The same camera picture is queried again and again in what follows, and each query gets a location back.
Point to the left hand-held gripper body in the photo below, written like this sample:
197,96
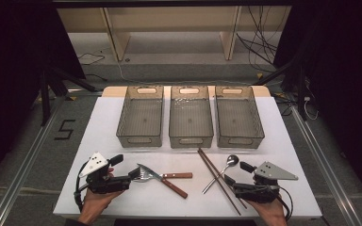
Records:
106,183

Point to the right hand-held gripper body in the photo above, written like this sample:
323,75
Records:
257,191

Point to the metal spoon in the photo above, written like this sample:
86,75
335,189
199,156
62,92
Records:
232,160

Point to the translucent grey plastic bin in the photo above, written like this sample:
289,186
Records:
141,121
190,121
238,121

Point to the person's left hand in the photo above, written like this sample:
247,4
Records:
95,202

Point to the black metal stand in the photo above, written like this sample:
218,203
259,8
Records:
45,100
301,94

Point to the black curtain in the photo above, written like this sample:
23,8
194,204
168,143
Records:
348,78
12,62

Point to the beige wooden shelf unit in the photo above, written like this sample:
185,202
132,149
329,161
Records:
169,19

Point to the aluminium floor rail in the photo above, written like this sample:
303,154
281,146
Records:
22,175
323,166

